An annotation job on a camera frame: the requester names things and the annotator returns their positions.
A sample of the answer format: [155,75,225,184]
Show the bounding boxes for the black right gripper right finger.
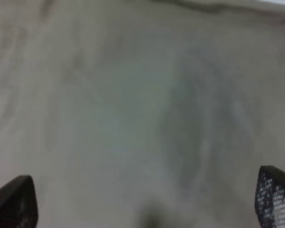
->
[255,166,285,228]

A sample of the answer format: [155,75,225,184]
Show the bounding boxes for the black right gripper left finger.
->
[0,175,38,228]

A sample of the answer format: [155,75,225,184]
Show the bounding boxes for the khaki shorts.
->
[0,0,285,228]

